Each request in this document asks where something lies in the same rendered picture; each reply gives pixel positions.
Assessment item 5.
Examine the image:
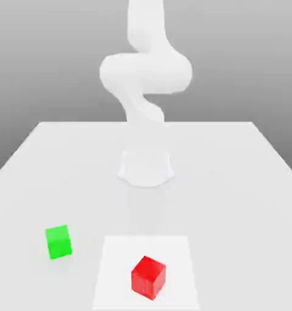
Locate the small green cube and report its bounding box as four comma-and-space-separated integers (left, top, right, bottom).
44, 224, 73, 261

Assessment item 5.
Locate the small red cube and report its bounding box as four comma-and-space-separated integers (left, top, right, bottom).
130, 255, 167, 301

